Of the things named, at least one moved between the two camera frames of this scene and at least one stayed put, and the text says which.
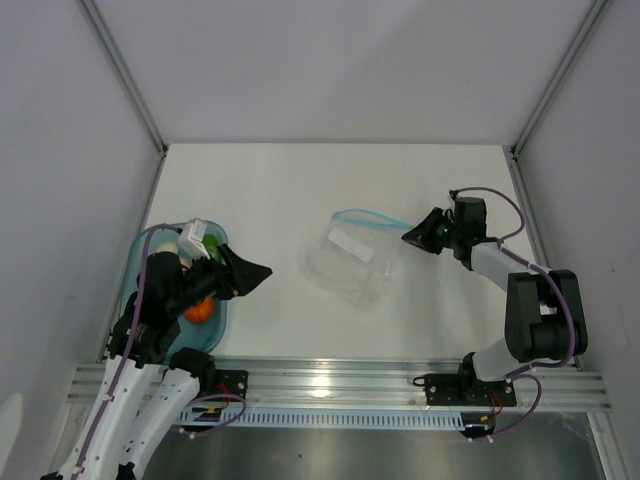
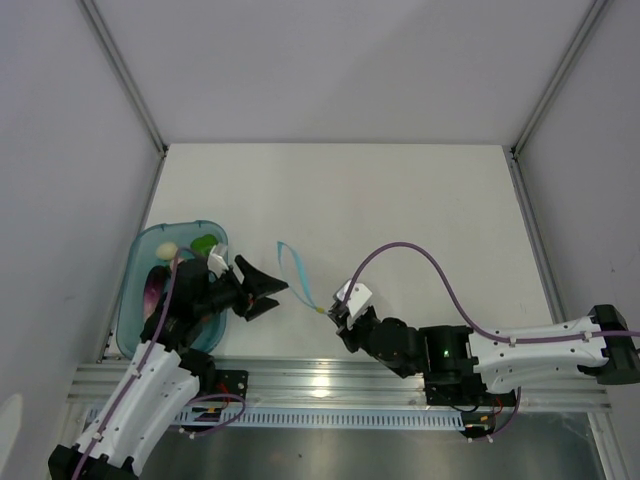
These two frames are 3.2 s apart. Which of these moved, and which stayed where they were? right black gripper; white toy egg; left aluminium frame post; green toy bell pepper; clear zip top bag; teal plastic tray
Moved: right black gripper; clear zip top bag
Stayed: white toy egg; green toy bell pepper; teal plastic tray; left aluminium frame post
